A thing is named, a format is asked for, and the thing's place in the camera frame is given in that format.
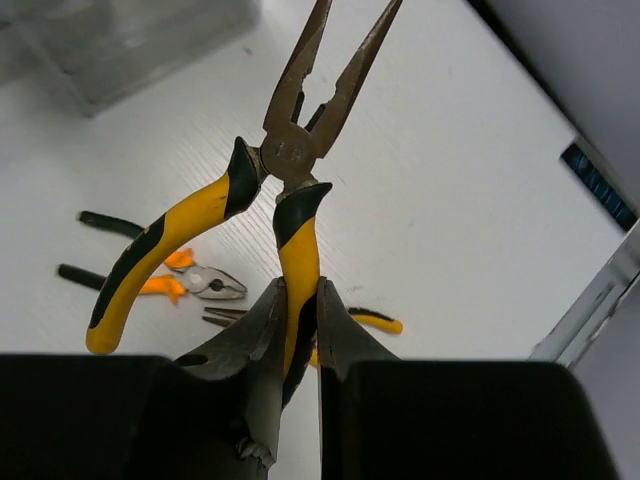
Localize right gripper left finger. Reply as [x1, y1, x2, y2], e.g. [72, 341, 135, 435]
[1, 279, 287, 479]

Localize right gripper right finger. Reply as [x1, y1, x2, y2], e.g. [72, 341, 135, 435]
[316, 279, 618, 479]

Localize yellow handled needle-nose pliers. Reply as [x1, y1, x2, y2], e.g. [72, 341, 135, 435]
[85, 1, 401, 398]

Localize clear plastic drawer cabinet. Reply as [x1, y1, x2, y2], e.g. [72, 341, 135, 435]
[1, 1, 261, 117]

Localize right blue label sticker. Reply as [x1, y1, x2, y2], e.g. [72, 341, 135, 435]
[561, 143, 638, 232]

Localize yellow handled small pliers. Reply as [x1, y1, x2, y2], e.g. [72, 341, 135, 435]
[202, 305, 404, 369]

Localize orange handled pliers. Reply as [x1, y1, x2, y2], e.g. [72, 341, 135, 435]
[77, 211, 248, 304]

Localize right aluminium rail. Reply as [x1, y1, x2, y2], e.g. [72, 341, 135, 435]
[529, 223, 639, 368]

